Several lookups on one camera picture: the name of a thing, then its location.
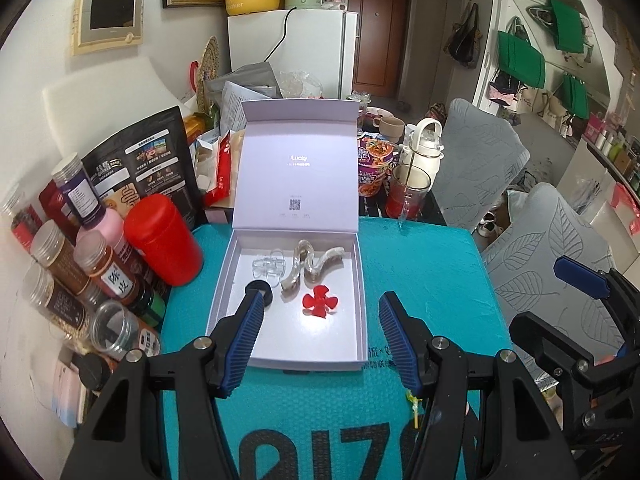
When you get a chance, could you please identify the brown wooden door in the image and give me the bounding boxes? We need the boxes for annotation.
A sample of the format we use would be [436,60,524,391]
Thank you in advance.
[347,0,407,101]

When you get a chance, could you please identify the cream wall intercom panel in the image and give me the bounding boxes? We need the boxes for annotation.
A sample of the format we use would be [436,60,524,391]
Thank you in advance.
[71,0,146,57]

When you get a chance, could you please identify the pink bottle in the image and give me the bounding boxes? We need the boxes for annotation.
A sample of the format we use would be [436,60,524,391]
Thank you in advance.
[87,205,132,261]

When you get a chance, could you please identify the row of small bottles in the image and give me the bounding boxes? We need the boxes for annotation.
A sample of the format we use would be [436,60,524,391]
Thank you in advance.
[582,112,640,191]

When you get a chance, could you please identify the row of spice jars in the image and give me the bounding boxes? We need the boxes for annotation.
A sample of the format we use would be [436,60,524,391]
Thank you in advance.
[0,152,168,391]

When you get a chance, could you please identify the printed paper leaflet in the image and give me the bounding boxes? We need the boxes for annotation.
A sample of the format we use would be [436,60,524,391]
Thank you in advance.
[220,80,275,133]

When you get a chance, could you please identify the white hinged gift box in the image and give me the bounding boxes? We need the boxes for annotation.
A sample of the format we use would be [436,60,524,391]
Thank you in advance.
[206,100,368,372]

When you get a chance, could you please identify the round woven trivet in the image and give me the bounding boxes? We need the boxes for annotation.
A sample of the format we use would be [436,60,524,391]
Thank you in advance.
[194,35,222,113]

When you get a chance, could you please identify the white water bottle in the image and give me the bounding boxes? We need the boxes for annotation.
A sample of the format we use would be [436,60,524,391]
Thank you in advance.
[397,117,446,186]

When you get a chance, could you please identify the red plastic bag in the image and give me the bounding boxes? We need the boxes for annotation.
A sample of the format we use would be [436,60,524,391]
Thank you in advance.
[610,182,640,233]

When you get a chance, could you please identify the beige pearly wavy hair clip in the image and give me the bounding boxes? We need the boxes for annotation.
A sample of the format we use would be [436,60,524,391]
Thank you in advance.
[306,245,347,285]

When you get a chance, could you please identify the green tote bag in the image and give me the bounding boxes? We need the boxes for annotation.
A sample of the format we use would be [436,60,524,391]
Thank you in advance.
[547,0,586,54]
[562,74,591,120]
[497,30,547,88]

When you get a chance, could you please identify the cream tote bag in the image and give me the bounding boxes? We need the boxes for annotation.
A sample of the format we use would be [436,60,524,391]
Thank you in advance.
[515,87,551,116]

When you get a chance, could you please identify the red snack packet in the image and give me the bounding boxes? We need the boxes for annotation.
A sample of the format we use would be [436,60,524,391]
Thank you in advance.
[215,130,246,206]

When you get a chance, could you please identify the beige ceramic mug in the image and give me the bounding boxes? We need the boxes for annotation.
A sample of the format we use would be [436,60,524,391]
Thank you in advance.
[372,116,405,142]

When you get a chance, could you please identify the grey foil bag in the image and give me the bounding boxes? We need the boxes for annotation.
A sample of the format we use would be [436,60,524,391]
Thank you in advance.
[205,61,278,98]

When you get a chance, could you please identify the yellow-green hairpin stick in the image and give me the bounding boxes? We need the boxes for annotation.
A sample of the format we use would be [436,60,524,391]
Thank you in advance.
[405,389,422,433]

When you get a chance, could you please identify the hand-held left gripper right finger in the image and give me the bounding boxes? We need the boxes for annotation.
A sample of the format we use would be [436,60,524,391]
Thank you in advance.
[377,291,571,480]

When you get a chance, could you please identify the black hair tie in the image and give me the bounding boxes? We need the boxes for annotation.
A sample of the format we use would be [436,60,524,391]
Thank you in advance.
[243,281,274,311]

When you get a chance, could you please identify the clear plastic hair clip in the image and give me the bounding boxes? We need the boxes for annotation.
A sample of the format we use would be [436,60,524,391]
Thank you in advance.
[250,249,287,281]

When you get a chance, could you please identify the instant noodle cup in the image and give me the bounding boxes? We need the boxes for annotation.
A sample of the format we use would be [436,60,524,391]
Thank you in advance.
[356,132,401,198]

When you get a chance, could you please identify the red propeller hair clip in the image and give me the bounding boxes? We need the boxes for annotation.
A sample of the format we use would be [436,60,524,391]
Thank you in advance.
[302,285,342,318]

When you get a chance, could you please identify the pale paper packets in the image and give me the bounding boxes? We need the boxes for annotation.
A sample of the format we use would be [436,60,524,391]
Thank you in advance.
[52,360,101,428]

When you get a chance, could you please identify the teal mat with black letters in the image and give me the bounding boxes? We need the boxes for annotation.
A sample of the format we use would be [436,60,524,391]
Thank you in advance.
[159,215,516,480]

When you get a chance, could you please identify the black power cable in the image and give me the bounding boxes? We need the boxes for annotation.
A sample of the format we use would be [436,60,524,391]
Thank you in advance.
[262,7,296,63]

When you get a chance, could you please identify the red plastic canister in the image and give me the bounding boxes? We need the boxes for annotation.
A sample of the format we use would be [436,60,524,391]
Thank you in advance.
[123,192,205,288]

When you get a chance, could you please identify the white translucent wavy hair clip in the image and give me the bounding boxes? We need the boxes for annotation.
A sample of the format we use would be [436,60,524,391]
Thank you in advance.
[281,239,321,305]

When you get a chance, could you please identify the glass mug with red drink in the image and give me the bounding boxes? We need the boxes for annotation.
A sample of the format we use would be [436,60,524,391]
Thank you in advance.
[385,165,432,221]

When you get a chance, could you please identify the white cardboard carton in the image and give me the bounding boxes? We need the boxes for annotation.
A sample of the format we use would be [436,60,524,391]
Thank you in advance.
[192,137,221,191]

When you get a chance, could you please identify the black printed pouch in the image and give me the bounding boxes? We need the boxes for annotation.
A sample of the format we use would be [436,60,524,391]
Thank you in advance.
[81,105,208,228]

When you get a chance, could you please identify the white refrigerator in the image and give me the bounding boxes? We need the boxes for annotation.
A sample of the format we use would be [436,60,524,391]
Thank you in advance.
[227,9,358,101]

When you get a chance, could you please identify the clear plastic packaging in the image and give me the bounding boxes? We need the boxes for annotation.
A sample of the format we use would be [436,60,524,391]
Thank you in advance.
[277,69,325,100]

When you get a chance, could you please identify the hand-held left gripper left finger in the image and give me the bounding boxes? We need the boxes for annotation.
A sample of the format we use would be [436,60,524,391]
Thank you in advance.
[60,290,266,480]

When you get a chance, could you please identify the dark hanging handbag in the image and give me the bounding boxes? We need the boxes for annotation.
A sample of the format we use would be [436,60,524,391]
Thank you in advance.
[446,2,483,68]

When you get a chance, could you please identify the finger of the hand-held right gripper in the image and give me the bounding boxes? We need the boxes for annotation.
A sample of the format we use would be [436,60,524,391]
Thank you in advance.
[553,255,640,356]
[509,311,599,387]

